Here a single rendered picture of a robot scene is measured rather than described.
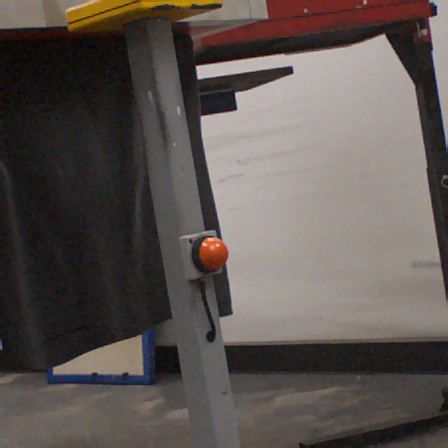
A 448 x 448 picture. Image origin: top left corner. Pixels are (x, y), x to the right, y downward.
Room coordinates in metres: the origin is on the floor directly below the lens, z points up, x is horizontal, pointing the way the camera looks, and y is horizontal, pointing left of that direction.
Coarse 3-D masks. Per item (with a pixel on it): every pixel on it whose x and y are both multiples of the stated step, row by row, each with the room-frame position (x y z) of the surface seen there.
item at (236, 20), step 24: (0, 0) 1.47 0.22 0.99; (24, 0) 1.50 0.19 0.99; (48, 0) 1.52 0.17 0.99; (72, 0) 1.55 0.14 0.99; (240, 0) 1.77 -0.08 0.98; (264, 0) 1.81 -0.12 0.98; (0, 24) 1.47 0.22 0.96; (24, 24) 1.49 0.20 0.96; (48, 24) 1.52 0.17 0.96; (192, 24) 1.73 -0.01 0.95; (216, 24) 1.78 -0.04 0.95; (240, 24) 1.83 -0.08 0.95
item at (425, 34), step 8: (416, 32) 3.05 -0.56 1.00; (424, 32) 3.05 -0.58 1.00; (392, 40) 3.06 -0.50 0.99; (400, 40) 3.07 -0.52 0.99; (408, 40) 3.08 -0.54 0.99; (416, 40) 3.05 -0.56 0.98; (424, 40) 3.06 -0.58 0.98; (392, 48) 3.07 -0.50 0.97; (400, 48) 3.07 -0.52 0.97; (408, 48) 3.07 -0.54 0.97; (400, 56) 3.07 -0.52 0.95; (408, 56) 3.07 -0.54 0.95; (408, 64) 3.07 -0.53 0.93; (408, 72) 3.07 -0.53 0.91; (416, 80) 3.08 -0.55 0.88; (416, 88) 3.08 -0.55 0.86; (440, 408) 3.06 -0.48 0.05
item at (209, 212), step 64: (0, 64) 1.57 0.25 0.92; (64, 64) 1.64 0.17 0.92; (128, 64) 1.72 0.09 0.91; (192, 64) 1.81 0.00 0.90; (0, 128) 1.57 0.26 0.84; (64, 128) 1.63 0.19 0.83; (128, 128) 1.72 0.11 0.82; (192, 128) 1.81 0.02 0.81; (0, 192) 1.55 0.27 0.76; (64, 192) 1.62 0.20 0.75; (128, 192) 1.71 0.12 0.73; (0, 256) 1.54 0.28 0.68; (64, 256) 1.62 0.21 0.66; (128, 256) 1.70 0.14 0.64; (0, 320) 1.53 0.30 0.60; (64, 320) 1.61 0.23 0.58; (128, 320) 1.69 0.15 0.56
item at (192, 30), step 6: (222, 24) 1.80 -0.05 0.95; (228, 24) 1.81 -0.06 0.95; (120, 30) 1.67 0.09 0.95; (174, 30) 1.77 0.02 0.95; (180, 30) 1.78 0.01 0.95; (186, 30) 1.79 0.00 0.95; (192, 30) 1.80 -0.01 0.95; (198, 30) 1.82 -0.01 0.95; (204, 30) 1.83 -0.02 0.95; (210, 30) 1.84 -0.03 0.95; (84, 36) 1.67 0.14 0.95; (90, 36) 1.68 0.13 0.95; (96, 36) 1.69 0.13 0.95; (102, 36) 1.70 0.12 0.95; (108, 36) 1.71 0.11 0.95; (114, 36) 1.72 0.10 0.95; (120, 36) 1.73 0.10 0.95
